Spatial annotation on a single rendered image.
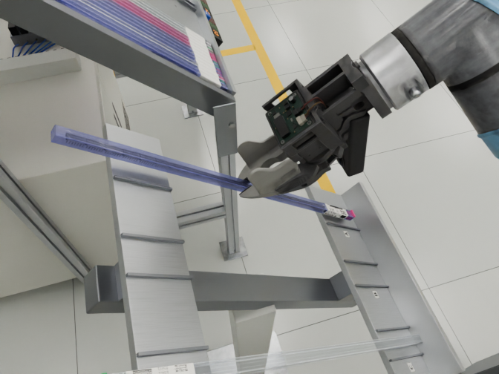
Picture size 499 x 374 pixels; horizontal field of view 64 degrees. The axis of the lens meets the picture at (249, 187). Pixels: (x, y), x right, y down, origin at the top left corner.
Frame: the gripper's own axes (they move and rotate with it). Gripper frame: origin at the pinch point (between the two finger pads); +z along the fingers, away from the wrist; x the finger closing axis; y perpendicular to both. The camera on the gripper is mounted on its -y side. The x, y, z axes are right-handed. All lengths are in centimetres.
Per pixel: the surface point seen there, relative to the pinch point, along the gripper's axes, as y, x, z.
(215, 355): -66, 0, 64
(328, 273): -94, -16, 28
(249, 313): -6.3, 13.0, 9.8
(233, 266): -75, -28, 53
